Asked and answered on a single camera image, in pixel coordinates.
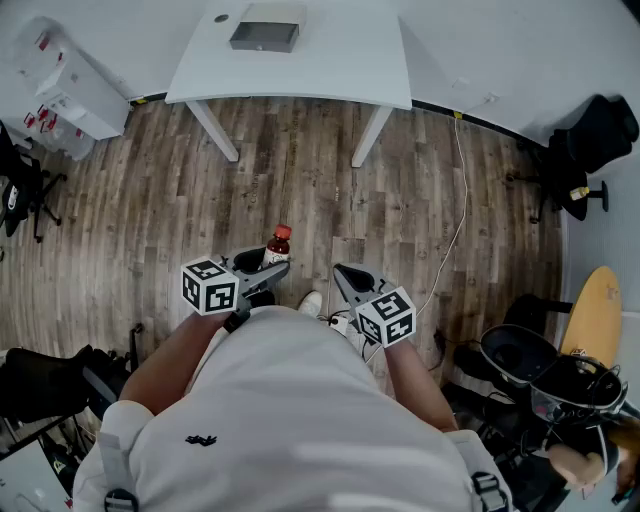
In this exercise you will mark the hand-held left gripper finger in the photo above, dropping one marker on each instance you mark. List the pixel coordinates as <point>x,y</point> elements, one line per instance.
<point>265,279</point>
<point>247,260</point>

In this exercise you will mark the yellow wooden skateboard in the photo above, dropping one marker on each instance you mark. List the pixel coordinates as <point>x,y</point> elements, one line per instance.
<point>595,310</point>

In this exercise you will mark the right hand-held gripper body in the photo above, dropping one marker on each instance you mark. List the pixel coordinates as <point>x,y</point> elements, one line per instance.
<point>387,317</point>

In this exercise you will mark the white table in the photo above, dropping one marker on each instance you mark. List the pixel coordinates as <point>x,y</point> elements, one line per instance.
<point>325,65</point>

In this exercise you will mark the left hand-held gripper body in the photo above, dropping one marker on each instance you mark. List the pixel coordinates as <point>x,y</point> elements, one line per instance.
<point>210,290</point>

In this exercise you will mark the person's white shoe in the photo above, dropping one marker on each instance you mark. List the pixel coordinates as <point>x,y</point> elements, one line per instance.
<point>311,304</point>

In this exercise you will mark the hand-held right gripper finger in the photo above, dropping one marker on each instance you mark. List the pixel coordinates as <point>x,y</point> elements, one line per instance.
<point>374,281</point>
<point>347,289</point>

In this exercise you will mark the grey open-front box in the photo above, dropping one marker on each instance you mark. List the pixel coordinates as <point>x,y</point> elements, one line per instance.
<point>265,34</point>

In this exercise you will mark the black helmet device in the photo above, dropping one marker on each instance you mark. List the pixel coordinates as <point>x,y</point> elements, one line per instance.
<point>575,390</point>

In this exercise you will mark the red-capped dark drink bottle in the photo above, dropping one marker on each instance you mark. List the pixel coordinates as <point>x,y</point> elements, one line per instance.
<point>277,247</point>

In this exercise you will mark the white cabinet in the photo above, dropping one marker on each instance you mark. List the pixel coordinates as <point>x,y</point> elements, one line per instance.
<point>85,100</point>

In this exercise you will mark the person's white shirt torso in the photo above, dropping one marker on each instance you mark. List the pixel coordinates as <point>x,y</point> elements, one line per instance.
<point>300,425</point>

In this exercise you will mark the small yellow bottle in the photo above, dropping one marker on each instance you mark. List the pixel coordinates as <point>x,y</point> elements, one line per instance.
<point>580,193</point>

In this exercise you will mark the black office chair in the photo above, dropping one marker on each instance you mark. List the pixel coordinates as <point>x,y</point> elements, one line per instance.
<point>595,140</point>
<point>45,380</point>
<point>20,190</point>

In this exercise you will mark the person's right forearm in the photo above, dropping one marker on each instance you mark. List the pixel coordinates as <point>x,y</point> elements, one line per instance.
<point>420,385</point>

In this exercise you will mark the white power strip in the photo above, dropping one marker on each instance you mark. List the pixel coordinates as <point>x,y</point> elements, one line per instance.
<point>339,326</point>

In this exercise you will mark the person's black trousers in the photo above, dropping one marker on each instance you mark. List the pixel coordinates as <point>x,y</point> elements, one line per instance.
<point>262,300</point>

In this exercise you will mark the person's left forearm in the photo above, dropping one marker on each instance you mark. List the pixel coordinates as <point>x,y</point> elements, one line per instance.
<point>170,360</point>

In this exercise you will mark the clear plastic bag red label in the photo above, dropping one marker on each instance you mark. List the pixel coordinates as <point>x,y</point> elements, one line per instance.
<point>37,50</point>

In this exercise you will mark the white wall socket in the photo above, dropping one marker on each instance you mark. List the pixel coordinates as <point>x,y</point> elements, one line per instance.
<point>491,98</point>
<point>461,83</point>

